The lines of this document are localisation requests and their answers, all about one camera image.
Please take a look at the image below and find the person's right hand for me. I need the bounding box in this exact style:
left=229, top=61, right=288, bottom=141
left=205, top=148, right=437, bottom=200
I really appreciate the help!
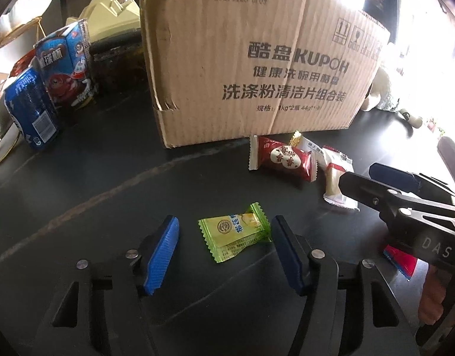
left=417, top=265, right=448, bottom=324

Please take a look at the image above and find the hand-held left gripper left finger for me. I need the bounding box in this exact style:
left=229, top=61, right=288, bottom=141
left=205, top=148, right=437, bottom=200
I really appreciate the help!
left=32, top=214, right=180, bottom=356

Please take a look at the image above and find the green candy packet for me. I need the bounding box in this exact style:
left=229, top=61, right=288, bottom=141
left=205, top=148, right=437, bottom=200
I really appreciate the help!
left=198, top=203, right=273, bottom=265

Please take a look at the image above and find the blue and red snack cup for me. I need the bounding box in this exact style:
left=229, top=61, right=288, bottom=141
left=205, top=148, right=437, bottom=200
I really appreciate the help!
left=33, top=20, right=98, bottom=110

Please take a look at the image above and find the white two-tier bowl stand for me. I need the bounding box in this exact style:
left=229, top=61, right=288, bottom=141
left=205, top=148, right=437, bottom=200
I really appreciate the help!
left=0, top=0, right=43, bottom=166

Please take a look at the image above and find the white plush sheep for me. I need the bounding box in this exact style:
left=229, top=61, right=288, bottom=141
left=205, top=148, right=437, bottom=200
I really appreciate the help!
left=360, top=66, right=424, bottom=127

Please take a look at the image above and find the brown cardboard box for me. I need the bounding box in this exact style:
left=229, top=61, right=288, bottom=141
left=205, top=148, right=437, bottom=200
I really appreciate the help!
left=139, top=0, right=391, bottom=150

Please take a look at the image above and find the red and white snack packet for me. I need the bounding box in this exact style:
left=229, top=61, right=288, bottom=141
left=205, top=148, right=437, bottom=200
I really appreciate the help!
left=248, top=134, right=319, bottom=182

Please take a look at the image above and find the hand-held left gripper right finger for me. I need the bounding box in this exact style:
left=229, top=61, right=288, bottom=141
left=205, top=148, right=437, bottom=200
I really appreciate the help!
left=270, top=214, right=421, bottom=356

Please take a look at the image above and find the dark storage box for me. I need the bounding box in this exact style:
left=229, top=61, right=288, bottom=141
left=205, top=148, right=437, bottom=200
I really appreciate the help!
left=89, top=31, right=150, bottom=92

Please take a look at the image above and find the gold-ended small snack packet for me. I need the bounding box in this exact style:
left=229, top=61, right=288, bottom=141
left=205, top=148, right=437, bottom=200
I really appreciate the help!
left=289, top=130, right=326, bottom=164

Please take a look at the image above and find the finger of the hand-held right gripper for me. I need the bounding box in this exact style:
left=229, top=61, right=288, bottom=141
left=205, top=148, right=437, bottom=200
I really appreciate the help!
left=369, top=162, right=455, bottom=198
left=338, top=171, right=455, bottom=231

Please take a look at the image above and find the cream mountain-shaped tray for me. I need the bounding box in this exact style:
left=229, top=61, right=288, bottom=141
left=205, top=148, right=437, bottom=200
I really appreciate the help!
left=66, top=0, right=141, bottom=42

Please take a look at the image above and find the blue drink can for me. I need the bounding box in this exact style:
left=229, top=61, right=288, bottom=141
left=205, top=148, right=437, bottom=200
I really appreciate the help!
left=4, top=67, right=63, bottom=152

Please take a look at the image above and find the pink snack packet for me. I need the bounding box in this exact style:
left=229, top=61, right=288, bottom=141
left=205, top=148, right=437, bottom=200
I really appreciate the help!
left=383, top=245, right=418, bottom=282

